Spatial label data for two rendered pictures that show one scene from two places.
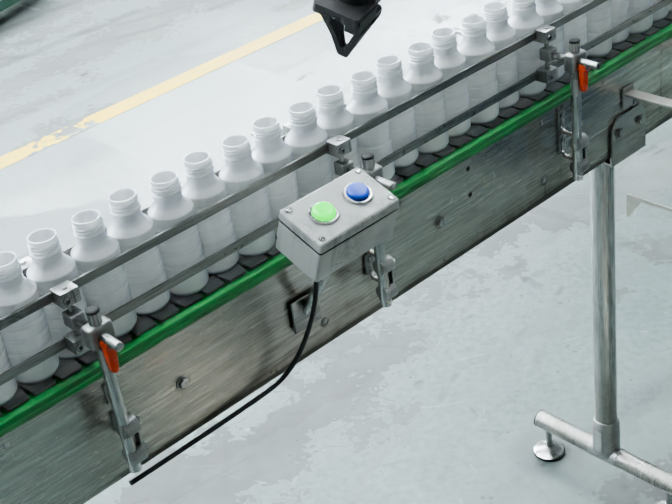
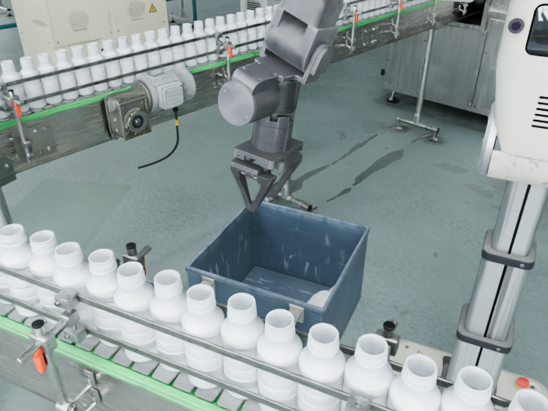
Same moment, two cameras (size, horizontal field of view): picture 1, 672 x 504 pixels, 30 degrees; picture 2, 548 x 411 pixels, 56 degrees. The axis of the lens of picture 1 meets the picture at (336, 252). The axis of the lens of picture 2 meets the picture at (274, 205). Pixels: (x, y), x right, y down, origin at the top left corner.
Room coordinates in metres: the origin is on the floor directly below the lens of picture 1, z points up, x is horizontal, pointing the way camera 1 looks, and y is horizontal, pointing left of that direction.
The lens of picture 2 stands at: (2.17, -0.01, 1.63)
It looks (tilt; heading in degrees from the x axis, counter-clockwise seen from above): 32 degrees down; 244
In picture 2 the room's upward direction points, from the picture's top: straight up
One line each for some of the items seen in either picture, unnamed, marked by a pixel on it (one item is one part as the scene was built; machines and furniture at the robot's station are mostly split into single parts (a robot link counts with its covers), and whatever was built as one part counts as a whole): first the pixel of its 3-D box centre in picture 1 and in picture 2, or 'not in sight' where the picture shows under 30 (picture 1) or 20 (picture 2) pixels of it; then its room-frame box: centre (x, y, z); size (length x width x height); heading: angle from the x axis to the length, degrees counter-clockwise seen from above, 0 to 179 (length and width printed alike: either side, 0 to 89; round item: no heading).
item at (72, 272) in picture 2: not in sight; (77, 289); (2.17, -0.71, 1.08); 0.06 x 0.06 x 0.17
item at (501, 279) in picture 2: not in sight; (490, 309); (1.26, -0.63, 0.74); 0.11 x 0.11 x 0.40; 39
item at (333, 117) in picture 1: (336, 142); not in sight; (1.62, -0.02, 1.08); 0.06 x 0.06 x 0.17
